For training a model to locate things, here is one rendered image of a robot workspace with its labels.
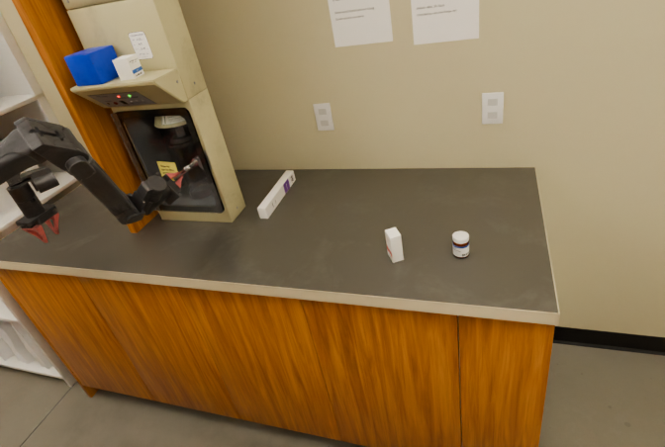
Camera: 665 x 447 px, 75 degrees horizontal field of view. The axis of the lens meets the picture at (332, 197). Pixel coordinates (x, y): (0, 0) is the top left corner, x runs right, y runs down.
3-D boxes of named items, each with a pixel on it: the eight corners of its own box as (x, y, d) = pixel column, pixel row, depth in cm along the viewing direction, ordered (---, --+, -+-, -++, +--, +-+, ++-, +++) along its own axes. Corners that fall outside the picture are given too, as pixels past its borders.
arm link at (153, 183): (109, 203, 127) (125, 225, 125) (118, 178, 120) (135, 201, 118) (145, 193, 136) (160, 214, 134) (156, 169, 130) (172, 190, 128)
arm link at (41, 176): (-5, 164, 129) (-2, 169, 123) (36, 148, 135) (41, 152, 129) (18, 199, 135) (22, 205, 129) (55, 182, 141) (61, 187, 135)
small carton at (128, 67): (130, 75, 131) (122, 55, 128) (144, 73, 130) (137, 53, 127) (120, 80, 127) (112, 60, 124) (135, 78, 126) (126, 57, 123)
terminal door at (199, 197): (157, 210, 166) (113, 111, 146) (226, 212, 156) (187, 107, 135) (156, 211, 165) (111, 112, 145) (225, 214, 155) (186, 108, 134)
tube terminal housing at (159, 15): (196, 186, 189) (122, -4, 149) (261, 187, 178) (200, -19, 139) (161, 220, 169) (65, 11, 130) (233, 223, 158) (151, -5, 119)
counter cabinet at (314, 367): (167, 301, 272) (104, 177, 226) (522, 342, 203) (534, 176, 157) (88, 397, 219) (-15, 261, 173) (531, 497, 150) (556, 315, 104)
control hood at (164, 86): (109, 106, 145) (95, 76, 140) (189, 99, 134) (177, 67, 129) (83, 119, 136) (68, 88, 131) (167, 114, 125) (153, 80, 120)
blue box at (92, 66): (100, 76, 138) (87, 47, 134) (125, 73, 135) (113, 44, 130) (77, 87, 131) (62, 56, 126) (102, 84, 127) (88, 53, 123)
